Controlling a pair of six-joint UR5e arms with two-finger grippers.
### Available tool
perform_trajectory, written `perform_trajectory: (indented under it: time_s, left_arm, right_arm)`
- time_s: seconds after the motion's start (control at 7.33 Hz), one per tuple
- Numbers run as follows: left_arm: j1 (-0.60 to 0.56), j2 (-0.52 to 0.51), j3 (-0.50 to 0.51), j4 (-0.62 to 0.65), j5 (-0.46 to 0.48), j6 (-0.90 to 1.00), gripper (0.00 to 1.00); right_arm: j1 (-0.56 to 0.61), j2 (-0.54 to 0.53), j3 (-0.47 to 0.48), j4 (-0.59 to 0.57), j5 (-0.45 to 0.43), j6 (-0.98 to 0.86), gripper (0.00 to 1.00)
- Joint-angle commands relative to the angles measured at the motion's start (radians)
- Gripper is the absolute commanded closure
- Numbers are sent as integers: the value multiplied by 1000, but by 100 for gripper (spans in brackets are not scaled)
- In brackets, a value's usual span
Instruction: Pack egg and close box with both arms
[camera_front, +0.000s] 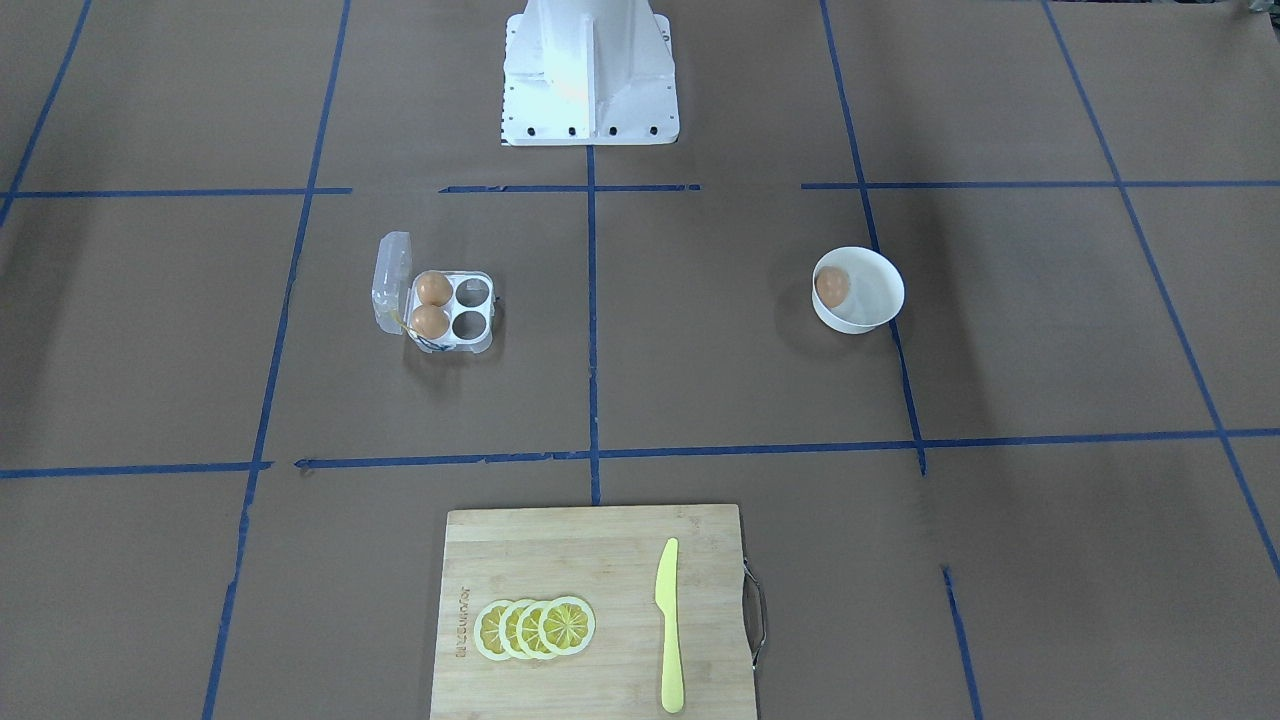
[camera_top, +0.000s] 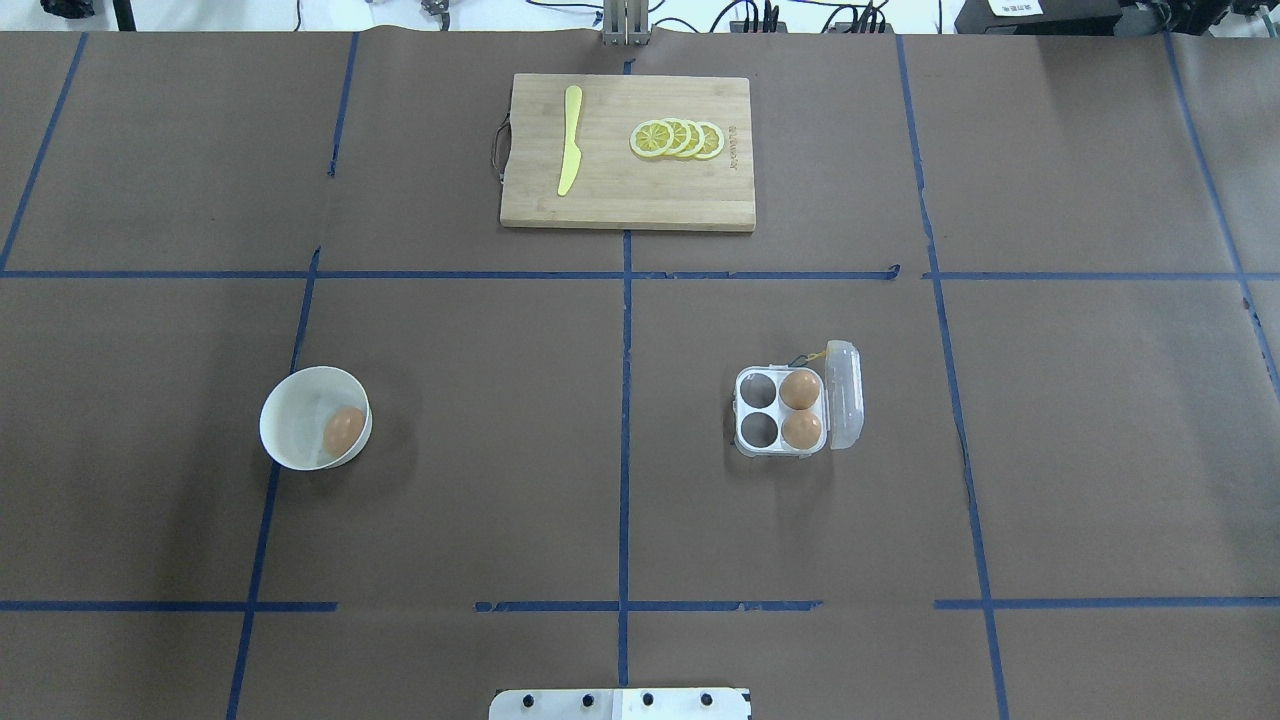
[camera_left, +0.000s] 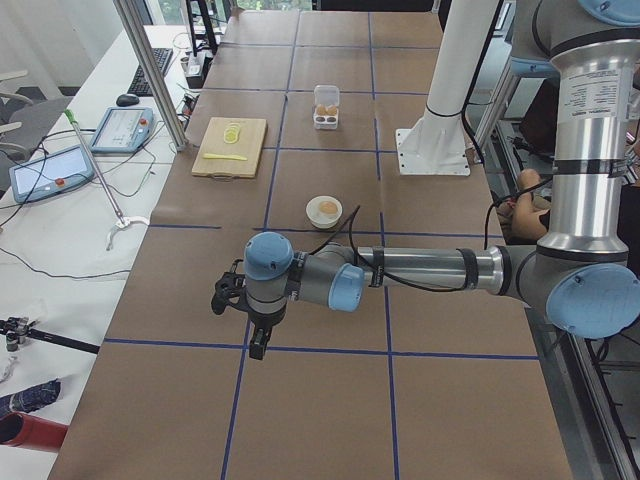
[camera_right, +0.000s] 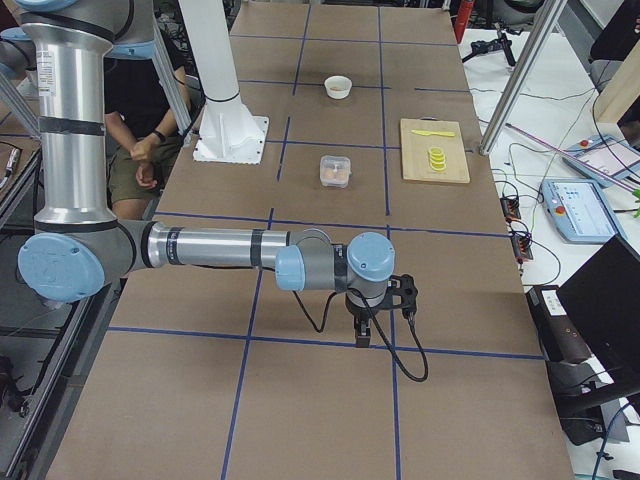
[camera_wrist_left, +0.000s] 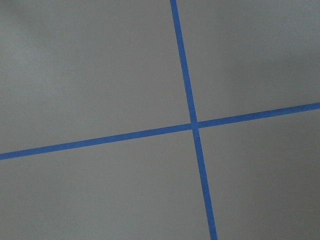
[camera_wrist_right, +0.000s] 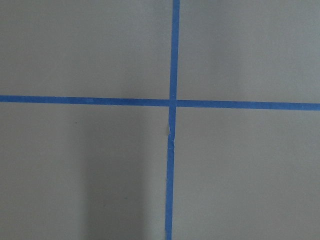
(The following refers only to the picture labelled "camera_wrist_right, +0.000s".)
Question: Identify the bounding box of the blue tape line lengthwise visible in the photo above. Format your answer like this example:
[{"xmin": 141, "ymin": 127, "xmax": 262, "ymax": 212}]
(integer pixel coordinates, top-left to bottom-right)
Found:
[{"xmin": 165, "ymin": 0, "xmax": 180, "ymax": 240}]

